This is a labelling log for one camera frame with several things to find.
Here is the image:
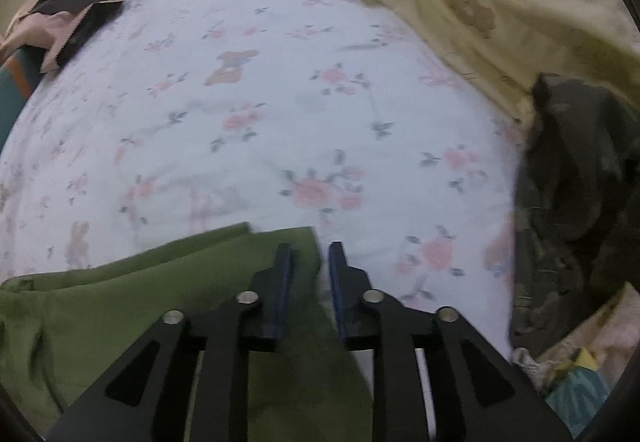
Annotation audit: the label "white floral bed sheet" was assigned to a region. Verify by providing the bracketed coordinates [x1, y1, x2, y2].
[0, 0, 526, 373]

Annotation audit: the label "camouflage garment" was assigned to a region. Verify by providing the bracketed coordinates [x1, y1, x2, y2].
[509, 72, 640, 359]

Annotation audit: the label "teal patterned cloth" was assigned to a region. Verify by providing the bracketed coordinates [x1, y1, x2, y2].
[545, 347, 613, 439]

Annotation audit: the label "pink and black garment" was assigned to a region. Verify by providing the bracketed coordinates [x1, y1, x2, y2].
[0, 0, 128, 74]

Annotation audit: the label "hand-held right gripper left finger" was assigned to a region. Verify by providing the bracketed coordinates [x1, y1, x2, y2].
[46, 243, 295, 442]

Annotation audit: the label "green pants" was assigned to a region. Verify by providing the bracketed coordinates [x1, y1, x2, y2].
[0, 221, 376, 438]

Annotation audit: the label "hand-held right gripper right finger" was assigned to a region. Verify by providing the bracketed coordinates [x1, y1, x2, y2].
[328, 241, 573, 442]

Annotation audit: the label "pale pink cloth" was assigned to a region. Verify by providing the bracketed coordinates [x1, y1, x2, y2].
[512, 283, 640, 398]

